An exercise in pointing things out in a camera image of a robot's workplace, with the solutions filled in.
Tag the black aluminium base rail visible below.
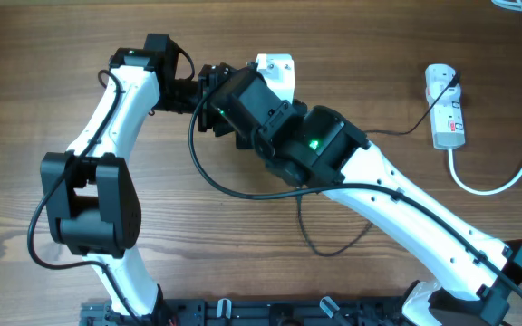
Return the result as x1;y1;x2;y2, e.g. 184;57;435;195
80;296;408;326

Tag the black USB charging cable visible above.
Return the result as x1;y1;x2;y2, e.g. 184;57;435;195
295;70;462;258

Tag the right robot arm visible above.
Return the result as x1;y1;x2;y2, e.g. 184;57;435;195
209;68;522;325

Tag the white power strip socket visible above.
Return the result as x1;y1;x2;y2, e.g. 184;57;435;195
425;63;465;150

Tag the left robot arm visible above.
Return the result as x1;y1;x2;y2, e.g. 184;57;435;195
28;34;234;325

